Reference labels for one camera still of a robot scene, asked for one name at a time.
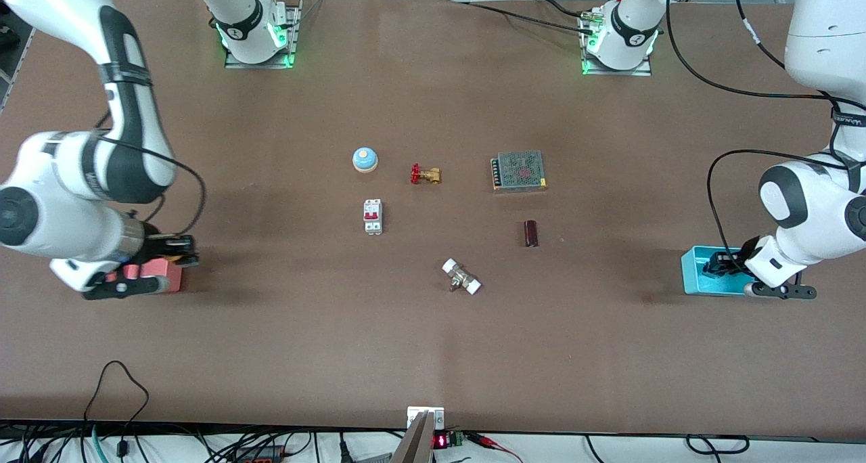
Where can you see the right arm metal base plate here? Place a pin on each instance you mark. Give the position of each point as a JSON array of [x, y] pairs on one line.
[[292, 36]]

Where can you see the metal mesh power supply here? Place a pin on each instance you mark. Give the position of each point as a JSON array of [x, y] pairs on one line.
[[519, 172]]

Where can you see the red led display module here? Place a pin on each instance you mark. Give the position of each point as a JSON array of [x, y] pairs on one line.
[[441, 441]]

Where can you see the metal fitting white caps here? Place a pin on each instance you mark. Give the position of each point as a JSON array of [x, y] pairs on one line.
[[461, 277]]

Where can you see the white circuit breaker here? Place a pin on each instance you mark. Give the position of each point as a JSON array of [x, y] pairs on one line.
[[373, 216]]

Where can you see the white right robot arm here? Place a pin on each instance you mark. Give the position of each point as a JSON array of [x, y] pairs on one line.
[[74, 206]]

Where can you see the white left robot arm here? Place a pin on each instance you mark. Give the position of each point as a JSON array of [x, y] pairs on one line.
[[822, 209]]

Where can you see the pink plastic bin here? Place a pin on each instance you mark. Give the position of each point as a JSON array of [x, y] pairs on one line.
[[169, 280]]

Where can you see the dark brown cylinder capacitor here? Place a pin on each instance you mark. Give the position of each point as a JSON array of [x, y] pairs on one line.
[[531, 233]]

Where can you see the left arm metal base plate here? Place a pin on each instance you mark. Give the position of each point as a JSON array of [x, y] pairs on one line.
[[646, 67]]

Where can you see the cyan plastic bin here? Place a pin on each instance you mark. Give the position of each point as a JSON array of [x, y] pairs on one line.
[[697, 280]]

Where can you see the blue white round bell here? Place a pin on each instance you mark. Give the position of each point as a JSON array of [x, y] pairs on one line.
[[365, 159]]

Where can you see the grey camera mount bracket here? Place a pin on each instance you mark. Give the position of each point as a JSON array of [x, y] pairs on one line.
[[421, 436]]

